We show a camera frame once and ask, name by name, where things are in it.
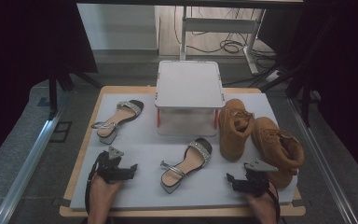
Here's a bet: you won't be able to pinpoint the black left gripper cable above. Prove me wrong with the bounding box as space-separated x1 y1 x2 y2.
84 151 107 216

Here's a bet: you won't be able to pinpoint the white power strip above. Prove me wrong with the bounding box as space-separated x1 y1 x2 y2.
265 69 284 83

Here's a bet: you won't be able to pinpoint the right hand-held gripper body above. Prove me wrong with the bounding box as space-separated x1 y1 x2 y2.
242 158 280 198

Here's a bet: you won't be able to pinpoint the tan suede boot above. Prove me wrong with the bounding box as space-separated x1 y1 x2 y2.
250 116 306 189
218 98 256 163

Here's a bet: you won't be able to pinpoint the black tripod stand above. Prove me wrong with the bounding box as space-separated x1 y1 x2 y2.
47 65 103 114

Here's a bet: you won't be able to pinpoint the aluminium rail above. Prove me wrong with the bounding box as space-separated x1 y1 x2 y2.
0 92 72 224
287 97 358 224

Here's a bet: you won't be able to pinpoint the tangled black floor cables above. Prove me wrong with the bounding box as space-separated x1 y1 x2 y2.
172 6 278 64

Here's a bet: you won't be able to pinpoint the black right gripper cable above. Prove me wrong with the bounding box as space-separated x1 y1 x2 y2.
266 180 282 224

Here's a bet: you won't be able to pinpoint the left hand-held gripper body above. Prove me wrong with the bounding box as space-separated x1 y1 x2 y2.
96 145 132 185

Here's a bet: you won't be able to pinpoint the person's right hand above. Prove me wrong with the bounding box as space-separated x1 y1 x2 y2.
246 181 278 218

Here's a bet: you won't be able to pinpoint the white metal desk frame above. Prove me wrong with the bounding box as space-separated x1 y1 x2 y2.
179 6 267 76

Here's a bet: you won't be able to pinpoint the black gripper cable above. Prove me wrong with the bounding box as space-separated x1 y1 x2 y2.
266 180 282 224
84 151 107 216

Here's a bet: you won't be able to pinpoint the black metal stand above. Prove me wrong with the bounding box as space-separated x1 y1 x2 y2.
255 13 338 127

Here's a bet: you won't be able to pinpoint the silver strap sandal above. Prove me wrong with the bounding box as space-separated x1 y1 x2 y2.
90 99 145 146
159 137 213 195

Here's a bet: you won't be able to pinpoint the dark curtain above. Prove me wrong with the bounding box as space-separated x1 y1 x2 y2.
0 0 99 173
257 0 358 188

